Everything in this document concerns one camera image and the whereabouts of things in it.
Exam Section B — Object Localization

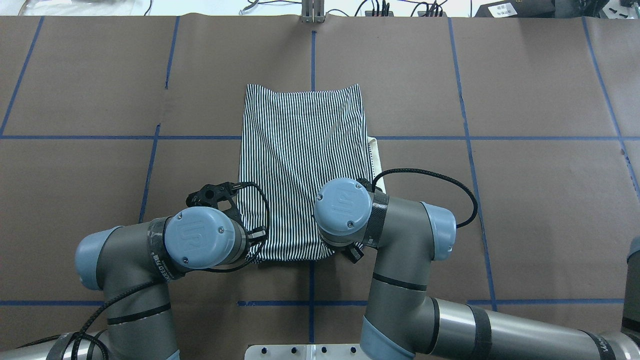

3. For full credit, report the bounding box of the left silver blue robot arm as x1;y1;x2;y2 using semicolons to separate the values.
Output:
1;181;271;360

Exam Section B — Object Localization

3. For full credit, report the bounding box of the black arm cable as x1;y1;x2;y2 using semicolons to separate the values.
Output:
370;168;480;230
15;181;272;360

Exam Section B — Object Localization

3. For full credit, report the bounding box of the black box with label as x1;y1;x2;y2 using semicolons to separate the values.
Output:
473;0;556;19

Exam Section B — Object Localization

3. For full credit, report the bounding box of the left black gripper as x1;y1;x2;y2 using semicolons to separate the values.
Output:
186;182;269;251

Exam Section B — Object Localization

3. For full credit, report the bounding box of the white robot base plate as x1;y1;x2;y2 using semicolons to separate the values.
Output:
244;343;370;360

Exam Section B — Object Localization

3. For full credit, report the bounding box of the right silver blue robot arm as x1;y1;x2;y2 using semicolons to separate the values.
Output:
313;178;639;360

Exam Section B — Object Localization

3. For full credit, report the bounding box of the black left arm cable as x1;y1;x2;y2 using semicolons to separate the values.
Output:
15;181;272;360

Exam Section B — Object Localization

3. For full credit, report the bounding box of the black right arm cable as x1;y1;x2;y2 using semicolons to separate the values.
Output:
370;168;480;230

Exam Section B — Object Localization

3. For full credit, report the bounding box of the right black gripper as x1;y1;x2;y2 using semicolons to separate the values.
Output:
330;240;364;264

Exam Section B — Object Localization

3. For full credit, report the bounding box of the blue white striped polo shirt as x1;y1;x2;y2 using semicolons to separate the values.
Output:
237;84;380;264

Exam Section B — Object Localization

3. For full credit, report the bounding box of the aluminium frame post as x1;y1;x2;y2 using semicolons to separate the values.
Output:
300;0;326;24

